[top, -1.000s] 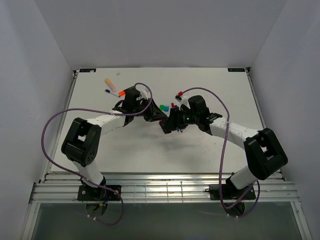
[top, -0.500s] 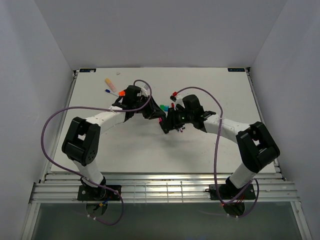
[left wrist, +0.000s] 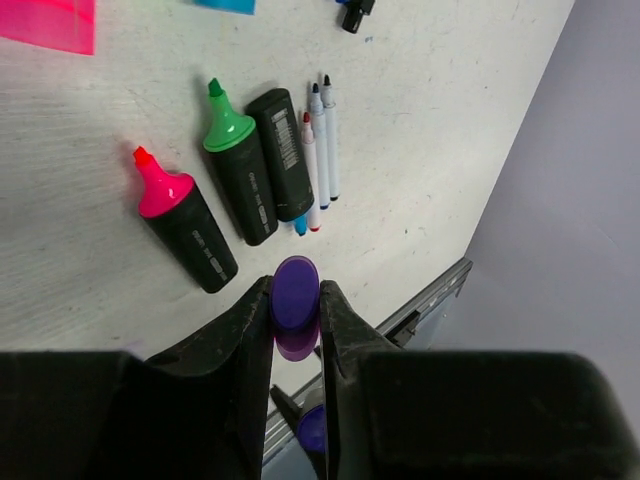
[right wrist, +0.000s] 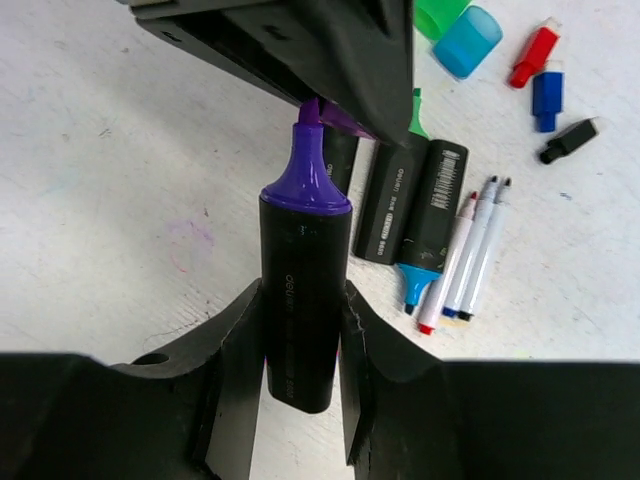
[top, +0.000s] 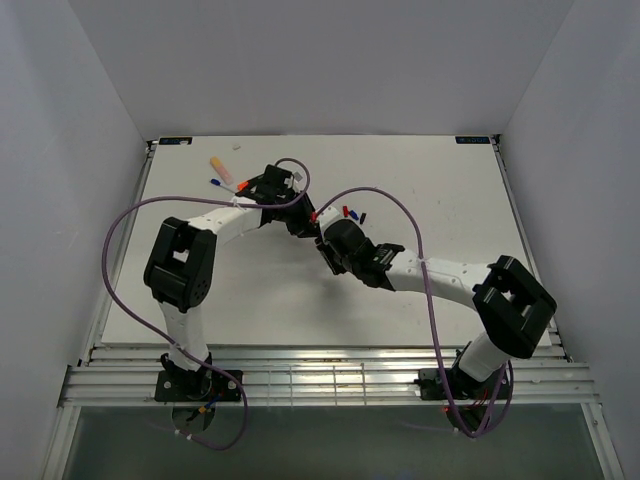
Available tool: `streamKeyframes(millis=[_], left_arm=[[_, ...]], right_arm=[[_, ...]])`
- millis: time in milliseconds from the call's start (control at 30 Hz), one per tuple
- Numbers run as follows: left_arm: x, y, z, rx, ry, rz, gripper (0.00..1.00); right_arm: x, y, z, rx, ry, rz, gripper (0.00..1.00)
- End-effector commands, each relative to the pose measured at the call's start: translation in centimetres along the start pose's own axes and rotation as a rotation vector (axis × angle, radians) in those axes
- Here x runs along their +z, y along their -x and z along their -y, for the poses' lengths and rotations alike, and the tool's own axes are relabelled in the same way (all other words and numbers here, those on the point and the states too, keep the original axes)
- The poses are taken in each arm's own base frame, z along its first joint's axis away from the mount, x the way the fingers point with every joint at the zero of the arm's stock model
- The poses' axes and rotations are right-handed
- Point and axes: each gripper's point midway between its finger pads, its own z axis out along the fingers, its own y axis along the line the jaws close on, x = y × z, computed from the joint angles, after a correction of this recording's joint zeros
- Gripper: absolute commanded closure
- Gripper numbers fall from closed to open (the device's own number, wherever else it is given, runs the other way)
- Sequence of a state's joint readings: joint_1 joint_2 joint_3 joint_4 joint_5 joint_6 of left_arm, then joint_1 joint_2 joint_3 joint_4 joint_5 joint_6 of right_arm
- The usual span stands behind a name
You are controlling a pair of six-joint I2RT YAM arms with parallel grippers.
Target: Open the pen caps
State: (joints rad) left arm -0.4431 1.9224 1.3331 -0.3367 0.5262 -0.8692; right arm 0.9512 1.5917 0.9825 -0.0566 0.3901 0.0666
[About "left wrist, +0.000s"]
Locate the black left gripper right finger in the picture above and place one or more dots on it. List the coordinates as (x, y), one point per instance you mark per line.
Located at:
(482, 415)

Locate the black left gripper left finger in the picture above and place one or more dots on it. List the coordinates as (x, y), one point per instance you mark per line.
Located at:
(197, 410)

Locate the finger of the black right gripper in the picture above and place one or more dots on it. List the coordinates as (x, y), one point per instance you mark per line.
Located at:
(292, 414)

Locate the pink cap black highlighter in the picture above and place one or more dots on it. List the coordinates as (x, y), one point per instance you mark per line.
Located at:
(175, 210)

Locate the red cap white marker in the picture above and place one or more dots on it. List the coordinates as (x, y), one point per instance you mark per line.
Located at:
(313, 218)

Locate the green cap black highlighter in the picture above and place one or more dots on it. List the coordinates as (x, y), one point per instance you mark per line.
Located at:
(234, 148)

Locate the light blue cap black highlighter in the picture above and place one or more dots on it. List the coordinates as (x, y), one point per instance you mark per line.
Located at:
(278, 131)

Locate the blue cap white marker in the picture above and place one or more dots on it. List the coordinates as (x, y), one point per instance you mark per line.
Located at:
(318, 124)

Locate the black cap silver pen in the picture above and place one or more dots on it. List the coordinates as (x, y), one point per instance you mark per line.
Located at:
(330, 110)

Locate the purple cap black highlighter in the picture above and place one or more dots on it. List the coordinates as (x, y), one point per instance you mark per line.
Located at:
(311, 429)

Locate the aluminium frame rail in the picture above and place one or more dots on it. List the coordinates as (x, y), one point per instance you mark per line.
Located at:
(345, 336)

